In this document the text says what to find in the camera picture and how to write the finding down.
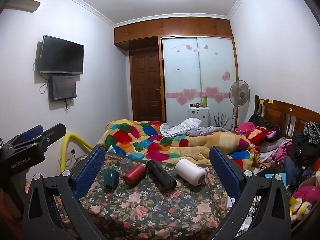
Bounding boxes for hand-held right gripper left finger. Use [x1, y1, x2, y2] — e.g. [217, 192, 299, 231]
[22, 144, 108, 240]

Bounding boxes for dark green cup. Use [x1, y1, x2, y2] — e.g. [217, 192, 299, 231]
[103, 169, 120, 193]

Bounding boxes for pile of black clothes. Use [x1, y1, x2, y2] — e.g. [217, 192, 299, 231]
[291, 129, 320, 166]

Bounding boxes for clear glass cup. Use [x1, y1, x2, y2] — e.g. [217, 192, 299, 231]
[120, 158, 134, 173]

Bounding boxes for grey white bed sheet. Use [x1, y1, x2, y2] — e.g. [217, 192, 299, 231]
[159, 117, 231, 138]

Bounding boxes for wooden bed headboard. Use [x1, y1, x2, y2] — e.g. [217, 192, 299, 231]
[254, 95, 320, 141]

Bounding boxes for small black wall monitor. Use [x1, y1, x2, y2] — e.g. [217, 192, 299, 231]
[48, 75, 77, 102]

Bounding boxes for red plush toy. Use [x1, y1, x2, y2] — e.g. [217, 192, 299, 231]
[246, 125, 273, 146]

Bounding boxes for black thermos bottle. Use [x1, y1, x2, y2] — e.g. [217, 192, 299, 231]
[146, 159, 178, 193]

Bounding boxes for yellow padded tube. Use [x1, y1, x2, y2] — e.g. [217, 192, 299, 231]
[59, 131, 94, 178]

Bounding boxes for wall-mounted black television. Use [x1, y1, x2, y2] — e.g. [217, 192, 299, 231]
[36, 35, 85, 75]

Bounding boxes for dark dried plant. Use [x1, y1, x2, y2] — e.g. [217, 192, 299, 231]
[212, 112, 232, 131]

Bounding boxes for colourful patchwork blanket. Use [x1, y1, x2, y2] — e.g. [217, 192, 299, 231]
[96, 120, 261, 167]

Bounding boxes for yellow white plush toy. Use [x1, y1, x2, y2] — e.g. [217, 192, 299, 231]
[288, 196, 313, 222]

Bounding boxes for brown wooden door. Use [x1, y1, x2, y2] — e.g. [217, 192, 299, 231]
[129, 50, 164, 123]

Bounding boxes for black white patterned cloth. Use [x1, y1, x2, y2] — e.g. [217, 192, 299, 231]
[303, 121, 320, 141]

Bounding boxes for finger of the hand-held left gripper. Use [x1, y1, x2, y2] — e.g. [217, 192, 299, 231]
[4, 124, 45, 148]
[11, 123, 67, 153]

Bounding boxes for white thermos cup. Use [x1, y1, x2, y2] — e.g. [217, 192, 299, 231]
[174, 158, 207, 186]

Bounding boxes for floral printed cloth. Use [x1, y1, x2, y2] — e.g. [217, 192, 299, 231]
[53, 152, 230, 240]

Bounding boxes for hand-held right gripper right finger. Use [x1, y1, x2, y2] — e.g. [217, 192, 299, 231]
[208, 145, 292, 240]

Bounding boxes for pink plush toy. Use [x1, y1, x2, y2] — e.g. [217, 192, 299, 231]
[292, 185, 320, 203]

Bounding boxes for wall air conditioner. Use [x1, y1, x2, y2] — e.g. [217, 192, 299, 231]
[7, 0, 41, 13]

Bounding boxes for small white cabinet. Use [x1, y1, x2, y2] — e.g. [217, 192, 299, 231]
[188, 106, 210, 127]

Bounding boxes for wooden wardrobe with sliding doors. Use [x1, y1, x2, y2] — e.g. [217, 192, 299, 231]
[114, 17, 238, 131]

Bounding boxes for red bottle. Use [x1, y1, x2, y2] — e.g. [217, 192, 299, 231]
[123, 163, 148, 187]

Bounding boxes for black bag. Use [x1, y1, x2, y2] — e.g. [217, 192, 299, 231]
[248, 113, 270, 126]

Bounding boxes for pink striped cloth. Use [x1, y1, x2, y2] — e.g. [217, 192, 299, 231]
[259, 137, 291, 163]

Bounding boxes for standing electric fan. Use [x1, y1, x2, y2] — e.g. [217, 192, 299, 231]
[229, 80, 251, 131]

